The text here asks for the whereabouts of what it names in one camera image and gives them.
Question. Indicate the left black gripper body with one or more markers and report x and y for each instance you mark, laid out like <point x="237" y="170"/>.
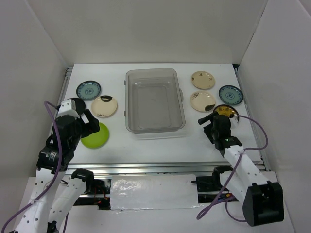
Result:
<point x="84" y="129"/>

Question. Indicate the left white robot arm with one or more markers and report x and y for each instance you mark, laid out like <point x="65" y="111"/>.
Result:
<point x="45" y="213"/>

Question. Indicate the amber gold patterned plate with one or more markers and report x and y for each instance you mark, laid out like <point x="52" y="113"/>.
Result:
<point x="225" y="110"/>

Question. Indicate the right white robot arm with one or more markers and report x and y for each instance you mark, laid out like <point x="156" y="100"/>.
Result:
<point x="261" y="199"/>

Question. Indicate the cream floral plate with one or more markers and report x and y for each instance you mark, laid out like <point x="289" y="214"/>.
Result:
<point x="203" y="80"/>

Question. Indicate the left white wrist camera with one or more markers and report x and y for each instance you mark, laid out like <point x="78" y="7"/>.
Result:
<point x="67" y="107"/>

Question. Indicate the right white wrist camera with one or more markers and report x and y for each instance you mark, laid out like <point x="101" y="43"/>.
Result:
<point x="234" y="119"/>

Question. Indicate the blue patterned plate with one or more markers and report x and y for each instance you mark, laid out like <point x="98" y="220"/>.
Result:
<point x="230" y="95"/>
<point x="88" y="90"/>

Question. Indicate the lime green plate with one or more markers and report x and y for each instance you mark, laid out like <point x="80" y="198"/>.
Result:
<point x="98" y="139"/>

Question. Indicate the aluminium front rail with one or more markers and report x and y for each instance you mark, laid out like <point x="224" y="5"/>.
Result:
<point x="110" y="169"/>

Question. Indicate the cream plate with black patch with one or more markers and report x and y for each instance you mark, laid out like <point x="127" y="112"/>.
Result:
<point x="104" y="106"/>

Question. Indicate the cream plate with black brushstroke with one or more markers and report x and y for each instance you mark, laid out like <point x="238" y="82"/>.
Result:
<point x="202" y="101"/>

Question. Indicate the clear grey plastic bin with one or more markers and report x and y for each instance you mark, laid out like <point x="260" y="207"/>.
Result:
<point x="154" y="101"/>

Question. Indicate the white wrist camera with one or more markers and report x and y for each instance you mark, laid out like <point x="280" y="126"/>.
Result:
<point x="234" y="119"/>
<point x="67" y="107"/>

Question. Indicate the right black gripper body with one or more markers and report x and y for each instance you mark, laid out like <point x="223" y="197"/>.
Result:
<point x="211" y="133"/>

